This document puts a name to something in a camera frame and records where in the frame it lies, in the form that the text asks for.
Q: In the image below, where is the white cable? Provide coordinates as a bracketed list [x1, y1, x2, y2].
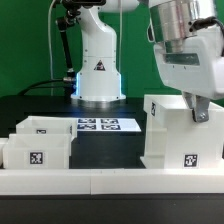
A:
[48, 0, 58, 81]

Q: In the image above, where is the white drawer cabinet frame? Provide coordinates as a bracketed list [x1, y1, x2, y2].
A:
[141, 95, 224, 169]

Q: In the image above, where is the black cable hose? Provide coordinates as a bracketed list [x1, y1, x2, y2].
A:
[18, 16, 78, 98]

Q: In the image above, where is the white drawer box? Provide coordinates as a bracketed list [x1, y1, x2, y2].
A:
[3, 134, 71, 170]
[16, 116, 77, 139]

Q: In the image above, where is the marker sheet on table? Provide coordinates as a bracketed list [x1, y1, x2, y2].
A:
[77, 118, 141, 132]

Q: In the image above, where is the white front drawer box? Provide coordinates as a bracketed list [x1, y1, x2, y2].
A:
[3, 134, 71, 170]

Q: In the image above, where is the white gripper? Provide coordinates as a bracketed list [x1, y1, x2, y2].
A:
[154, 32, 224, 123]

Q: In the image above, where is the white obstacle wall fence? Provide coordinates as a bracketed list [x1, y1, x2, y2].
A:
[0, 167, 224, 195]

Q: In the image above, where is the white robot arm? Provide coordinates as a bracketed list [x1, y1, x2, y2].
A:
[61, 0, 224, 122]

